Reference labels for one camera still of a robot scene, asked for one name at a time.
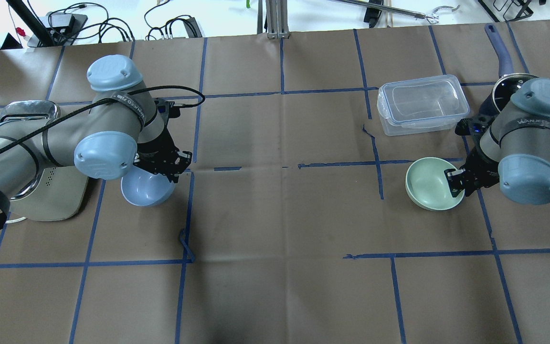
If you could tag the green bowl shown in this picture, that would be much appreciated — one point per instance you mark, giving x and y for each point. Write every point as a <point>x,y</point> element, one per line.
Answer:
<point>427,186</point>

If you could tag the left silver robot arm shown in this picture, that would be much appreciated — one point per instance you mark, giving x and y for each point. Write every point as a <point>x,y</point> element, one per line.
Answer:
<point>123,135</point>

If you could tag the black power adapter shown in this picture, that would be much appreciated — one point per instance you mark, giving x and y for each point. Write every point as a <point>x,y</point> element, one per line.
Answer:
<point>67,24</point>

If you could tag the cream two-slot toaster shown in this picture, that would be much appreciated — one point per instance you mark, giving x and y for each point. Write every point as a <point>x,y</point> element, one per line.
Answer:
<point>57,193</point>

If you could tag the metal reacher grabber tool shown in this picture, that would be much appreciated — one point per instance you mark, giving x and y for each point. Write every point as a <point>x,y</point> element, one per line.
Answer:
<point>432,17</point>

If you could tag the black wire rack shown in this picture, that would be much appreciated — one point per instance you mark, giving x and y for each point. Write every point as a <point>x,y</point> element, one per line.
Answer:
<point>510,10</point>

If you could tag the black tripod leg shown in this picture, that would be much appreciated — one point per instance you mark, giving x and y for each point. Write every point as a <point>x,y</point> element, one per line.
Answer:
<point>35,25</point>

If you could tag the blue bowl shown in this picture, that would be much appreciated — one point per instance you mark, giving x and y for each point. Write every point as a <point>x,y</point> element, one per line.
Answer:
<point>144,189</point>

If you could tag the blue pot with glass lid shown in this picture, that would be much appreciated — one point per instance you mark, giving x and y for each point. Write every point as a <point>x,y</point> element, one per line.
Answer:
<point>504,62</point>

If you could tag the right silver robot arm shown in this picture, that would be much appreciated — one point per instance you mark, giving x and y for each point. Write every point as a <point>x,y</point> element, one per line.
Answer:
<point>512,148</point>

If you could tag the clear plastic food container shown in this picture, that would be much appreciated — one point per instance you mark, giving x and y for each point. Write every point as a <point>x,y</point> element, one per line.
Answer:
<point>421,105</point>

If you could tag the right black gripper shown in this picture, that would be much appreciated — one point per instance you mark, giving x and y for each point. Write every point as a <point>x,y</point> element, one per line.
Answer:
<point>481,170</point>

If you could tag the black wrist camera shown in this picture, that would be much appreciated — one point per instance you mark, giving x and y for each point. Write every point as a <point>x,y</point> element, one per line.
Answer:
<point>167,109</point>

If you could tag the aluminium frame post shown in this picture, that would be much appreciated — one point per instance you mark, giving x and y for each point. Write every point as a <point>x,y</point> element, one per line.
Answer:
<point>272,18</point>

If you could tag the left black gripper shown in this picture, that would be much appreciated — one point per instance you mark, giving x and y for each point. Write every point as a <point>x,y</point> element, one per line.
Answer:
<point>157,154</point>

